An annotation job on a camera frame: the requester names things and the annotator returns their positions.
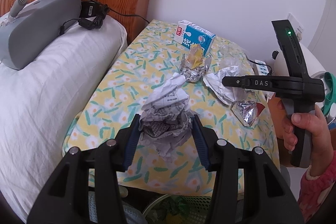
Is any white paper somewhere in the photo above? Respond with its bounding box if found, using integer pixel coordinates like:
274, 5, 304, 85
202, 65, 253, 106

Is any printed paper ball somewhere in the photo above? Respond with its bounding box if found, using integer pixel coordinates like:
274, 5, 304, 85
139, 73, 197, 161

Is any green white snack wrapper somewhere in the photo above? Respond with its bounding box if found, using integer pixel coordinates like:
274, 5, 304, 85
147, 196, 190, 223

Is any green mesh trash basket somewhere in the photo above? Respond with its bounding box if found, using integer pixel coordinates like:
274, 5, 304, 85
143, 194, 211, 223

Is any right hand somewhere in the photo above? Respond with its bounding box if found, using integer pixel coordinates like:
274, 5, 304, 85
268, 97, 334, 177

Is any white cylindrical appliance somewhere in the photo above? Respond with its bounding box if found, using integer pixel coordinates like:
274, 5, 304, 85
273, 41, 332, 109

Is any green cloth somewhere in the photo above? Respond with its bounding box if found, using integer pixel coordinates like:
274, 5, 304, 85
322, 72, 336, 116

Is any white power strip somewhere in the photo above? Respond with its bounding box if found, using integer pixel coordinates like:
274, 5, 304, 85
253, 60, 273, 102

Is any red silver foil wrapper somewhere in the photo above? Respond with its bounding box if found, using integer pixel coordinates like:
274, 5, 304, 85
231, 100, 265, 127

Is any pink floral sleeve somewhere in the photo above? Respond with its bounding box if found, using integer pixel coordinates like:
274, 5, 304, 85
297, 151, 335, 222

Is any yellow floral cushion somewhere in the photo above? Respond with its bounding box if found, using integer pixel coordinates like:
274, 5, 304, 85
62, 20, 280, 196

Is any clear plastic bag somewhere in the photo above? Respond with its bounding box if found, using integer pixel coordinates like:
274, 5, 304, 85
219, 45, 250, 75

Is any white pillow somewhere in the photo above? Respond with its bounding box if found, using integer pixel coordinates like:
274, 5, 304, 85
1, 16, 127, 221

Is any foil cup with yellow wrapper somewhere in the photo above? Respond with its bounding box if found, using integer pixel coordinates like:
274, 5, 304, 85
179, 44, 212, 83

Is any blue white milk carton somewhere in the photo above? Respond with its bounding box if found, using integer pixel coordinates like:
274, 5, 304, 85
174, 20, 216, 56

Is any grey breathing machine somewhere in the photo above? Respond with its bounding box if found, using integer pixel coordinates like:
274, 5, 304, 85
1, 0, 81, 70

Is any black strip power cable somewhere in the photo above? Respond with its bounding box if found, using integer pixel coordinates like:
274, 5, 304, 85
245, 54, 274, 75

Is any white wall socket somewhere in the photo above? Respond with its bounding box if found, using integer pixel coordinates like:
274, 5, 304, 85
287, 13, 304, 42

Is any black power adapter cable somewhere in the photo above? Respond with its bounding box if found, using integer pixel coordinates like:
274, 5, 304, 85
59, 0, 150, 37

